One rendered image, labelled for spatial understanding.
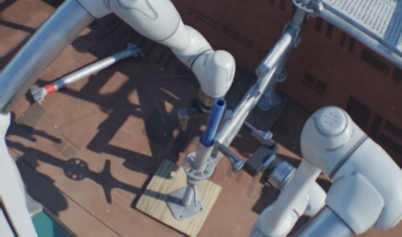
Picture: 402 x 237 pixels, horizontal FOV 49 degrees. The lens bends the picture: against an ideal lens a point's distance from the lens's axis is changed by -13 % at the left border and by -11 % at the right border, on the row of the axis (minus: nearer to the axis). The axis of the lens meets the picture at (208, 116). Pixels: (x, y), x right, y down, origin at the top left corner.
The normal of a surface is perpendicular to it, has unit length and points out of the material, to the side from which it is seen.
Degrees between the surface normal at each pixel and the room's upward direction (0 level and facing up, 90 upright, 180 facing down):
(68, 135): 0
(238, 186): 0
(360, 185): 40
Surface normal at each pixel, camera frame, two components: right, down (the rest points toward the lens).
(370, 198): -0.22, -0.09
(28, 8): 0.19, -0.58
